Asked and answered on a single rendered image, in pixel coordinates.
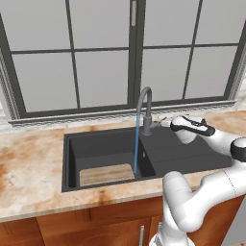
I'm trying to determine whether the blue water stream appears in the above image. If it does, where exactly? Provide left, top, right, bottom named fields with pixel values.
left=133, top=110, right=141, bottom=176

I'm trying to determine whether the dark grey sink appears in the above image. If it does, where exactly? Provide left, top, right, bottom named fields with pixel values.
left=61, top=123, right=234, bottom=193

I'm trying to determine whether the grey window handle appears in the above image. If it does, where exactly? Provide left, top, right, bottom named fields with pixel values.
left=130, top=0, right=137, bottom=28

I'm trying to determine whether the wooden cutting board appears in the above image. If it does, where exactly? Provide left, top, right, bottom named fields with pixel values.
left=79, top=162, right=135, bottom=187

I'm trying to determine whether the dark framed window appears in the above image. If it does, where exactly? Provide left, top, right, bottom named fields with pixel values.
left=0, top=0, right=246, bottom=121

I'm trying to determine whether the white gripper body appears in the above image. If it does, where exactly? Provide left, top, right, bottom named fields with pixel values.
left=159, top=116, right=176, bottom=129

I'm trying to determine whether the grey window sill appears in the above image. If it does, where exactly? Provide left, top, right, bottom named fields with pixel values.
left=8, top=99, right=238, bottom=129

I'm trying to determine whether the grey faucet handle lever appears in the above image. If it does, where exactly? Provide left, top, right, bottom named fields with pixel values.
left=150, top=119, right=164, bottom=128

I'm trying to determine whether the grey curved faucet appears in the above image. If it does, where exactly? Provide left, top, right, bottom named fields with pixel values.
left=135, top=86, right=154, bottom=136

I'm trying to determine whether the wooden drawer front panel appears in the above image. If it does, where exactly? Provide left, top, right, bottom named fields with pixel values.
left=36, top=195, right=165, bottom=230

